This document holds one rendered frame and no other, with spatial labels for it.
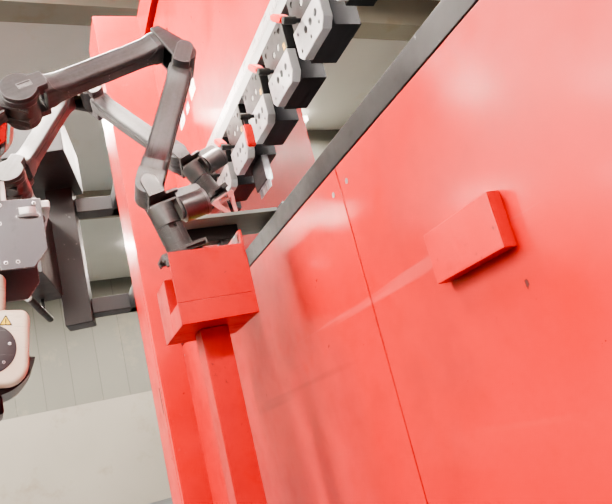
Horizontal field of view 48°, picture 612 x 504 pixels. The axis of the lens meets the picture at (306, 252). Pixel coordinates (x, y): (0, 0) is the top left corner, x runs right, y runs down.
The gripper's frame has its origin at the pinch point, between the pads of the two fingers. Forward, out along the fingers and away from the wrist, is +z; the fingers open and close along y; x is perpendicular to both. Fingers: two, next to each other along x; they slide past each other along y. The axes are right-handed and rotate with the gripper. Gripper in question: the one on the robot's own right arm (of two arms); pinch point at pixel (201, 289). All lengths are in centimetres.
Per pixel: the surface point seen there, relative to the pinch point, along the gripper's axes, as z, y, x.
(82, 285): -52, 6, 175
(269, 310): 9.0, 16.9, 14.5
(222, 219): -19.5, 23.1, 29.9
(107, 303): -40, 13, 177
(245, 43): -59, 47, 16
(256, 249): -5.4, 20.8, 13.7
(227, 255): -3.3, 6.6, -5.2
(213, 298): 3.6, -0.2, -5.2
